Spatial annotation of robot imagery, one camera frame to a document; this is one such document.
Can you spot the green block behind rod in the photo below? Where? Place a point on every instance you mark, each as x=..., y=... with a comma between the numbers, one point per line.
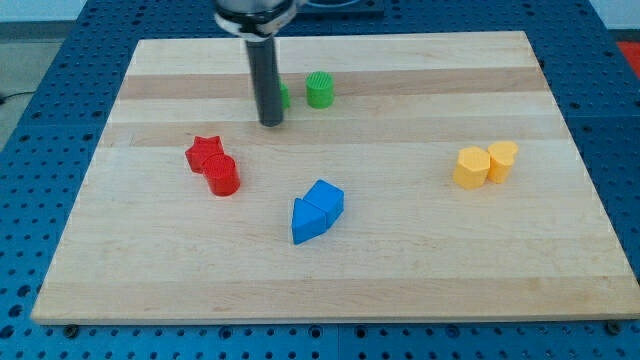
x=285, y=95

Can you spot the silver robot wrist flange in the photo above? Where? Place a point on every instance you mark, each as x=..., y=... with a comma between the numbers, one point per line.
x=255, y=20

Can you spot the red star block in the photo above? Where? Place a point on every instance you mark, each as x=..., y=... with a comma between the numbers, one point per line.
x=201, y=149

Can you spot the blue triangle block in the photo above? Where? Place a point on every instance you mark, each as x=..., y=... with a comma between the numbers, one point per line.
x=308, y=221

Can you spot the blue cube block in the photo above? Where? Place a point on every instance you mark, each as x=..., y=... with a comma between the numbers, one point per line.
x=328, y=198

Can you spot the yellow hexagon block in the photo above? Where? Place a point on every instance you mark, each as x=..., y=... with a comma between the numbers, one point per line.
x=472, y=167

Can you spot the green cylinder block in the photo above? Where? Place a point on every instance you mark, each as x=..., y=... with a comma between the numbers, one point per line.
x=319, y=90

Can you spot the red cylinder block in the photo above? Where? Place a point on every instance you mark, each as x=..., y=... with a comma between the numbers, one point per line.
x=221, y=174

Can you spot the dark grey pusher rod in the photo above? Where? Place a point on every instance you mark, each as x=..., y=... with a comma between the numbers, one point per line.
x=266, y=82

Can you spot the wooden board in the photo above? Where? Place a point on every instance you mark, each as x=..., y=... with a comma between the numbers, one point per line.
x=147, y=242

